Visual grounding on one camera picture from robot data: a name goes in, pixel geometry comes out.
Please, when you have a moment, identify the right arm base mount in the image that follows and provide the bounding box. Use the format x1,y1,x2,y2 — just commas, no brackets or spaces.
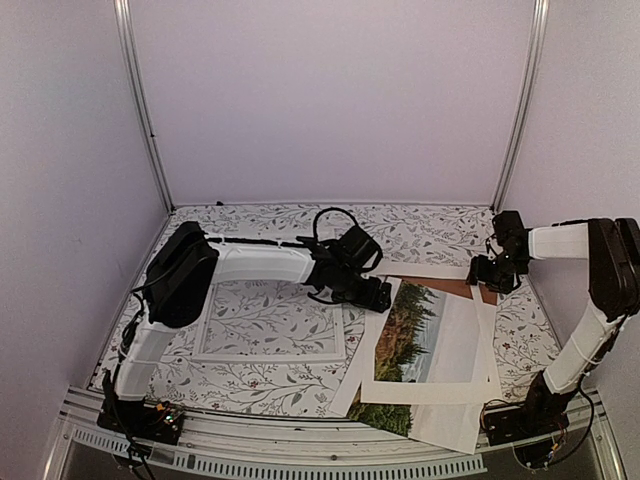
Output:
481,383,577,446

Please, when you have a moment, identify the lower forest photo print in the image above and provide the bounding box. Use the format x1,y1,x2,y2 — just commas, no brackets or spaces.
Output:
346,401,482,454

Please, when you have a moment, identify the left aluminium corner post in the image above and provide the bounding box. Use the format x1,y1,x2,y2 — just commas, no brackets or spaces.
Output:
113,0,175,215

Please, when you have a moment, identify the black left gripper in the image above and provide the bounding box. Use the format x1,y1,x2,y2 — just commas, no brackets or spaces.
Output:
332,267,393,315

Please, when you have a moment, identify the right aluminium corner post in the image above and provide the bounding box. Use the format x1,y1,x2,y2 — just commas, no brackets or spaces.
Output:
491,0,550,212

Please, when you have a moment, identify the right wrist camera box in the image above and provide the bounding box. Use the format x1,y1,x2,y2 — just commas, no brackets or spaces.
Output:
492,210,528,247

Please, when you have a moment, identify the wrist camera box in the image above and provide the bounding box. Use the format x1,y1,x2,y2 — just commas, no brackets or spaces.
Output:
492,210,528,247
338,225,383,273

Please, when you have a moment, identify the aluminium corner post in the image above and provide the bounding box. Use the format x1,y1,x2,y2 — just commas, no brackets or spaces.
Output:
491,0,550,212
113,0,175,215

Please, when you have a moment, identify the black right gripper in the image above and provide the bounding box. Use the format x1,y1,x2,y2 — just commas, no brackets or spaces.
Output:
466,252,529,295

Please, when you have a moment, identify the front aluminium rail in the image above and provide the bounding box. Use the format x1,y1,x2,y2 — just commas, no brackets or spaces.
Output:
44,384,629,480

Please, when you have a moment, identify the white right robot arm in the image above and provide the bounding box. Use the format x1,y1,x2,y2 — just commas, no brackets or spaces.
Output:
467,210,639,395

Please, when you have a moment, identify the landscape photo print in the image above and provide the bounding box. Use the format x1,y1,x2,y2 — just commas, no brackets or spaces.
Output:
361,280,500,405

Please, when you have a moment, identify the white picture frame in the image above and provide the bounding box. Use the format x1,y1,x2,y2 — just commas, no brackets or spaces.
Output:
193,280,346,364

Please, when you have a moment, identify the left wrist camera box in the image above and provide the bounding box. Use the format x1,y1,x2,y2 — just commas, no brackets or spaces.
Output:
338,225,383,273

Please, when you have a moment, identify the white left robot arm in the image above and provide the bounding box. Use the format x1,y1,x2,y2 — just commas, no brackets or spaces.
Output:
103,221,391,434

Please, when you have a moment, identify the middle white photo print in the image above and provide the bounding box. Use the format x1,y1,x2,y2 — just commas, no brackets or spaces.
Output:
329,279,401,416

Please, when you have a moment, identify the brown frame backing board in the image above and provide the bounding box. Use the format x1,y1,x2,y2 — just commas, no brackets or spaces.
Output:
402,276,498,306

